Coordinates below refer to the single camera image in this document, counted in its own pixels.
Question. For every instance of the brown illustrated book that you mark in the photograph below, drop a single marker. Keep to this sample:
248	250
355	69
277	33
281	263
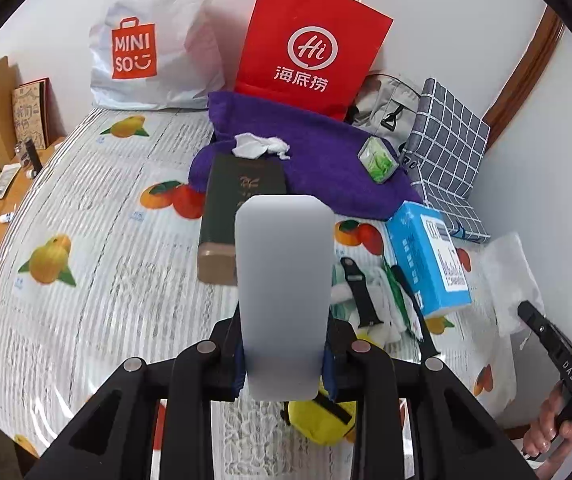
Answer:
31	115

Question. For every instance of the dark small bottle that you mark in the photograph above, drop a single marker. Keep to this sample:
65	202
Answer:
32	155

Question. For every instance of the white sponge block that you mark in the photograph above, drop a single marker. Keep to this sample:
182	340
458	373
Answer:
281	285

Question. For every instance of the dark green tissue box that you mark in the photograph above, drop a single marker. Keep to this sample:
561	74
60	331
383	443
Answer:
231	195

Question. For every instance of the red paper shopping bag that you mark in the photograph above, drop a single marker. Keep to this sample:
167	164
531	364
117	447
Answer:
311	50

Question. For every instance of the clear plastic bag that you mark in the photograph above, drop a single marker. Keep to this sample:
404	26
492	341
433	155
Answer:
508	275

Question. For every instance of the wooden door frame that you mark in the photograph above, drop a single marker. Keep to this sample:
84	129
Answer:
526	70

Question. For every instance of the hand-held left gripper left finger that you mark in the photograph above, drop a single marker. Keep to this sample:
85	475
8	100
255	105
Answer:
191	410

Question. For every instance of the white tissue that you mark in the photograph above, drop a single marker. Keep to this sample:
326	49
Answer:
256	145

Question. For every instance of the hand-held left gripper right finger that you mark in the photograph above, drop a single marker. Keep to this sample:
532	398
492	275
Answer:
391	410

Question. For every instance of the small green tissue pack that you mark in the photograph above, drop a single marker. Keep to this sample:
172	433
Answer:
378	159

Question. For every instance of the blue tissue pack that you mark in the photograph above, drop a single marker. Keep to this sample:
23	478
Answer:
426	260

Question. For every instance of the grey fabric bag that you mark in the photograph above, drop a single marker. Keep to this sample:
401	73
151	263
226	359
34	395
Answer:
383	105

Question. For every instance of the white plastic shopping bag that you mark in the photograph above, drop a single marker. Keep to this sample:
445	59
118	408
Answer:
166	50

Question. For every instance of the person's right hand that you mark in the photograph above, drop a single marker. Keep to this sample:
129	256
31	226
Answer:
541	425

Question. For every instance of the grey checked cloth bag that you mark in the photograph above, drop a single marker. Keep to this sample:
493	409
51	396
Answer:
446	160

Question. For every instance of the small yellow bag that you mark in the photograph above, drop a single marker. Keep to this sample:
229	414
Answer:
316	420

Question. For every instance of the small white tube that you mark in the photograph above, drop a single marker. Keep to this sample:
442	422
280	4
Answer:
7	217

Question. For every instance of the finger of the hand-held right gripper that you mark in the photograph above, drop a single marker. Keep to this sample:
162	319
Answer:
536	321

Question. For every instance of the purple towel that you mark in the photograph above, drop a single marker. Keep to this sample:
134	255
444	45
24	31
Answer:
326	165

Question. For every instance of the wooden nightstand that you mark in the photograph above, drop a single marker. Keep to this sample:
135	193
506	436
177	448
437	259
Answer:
11	210

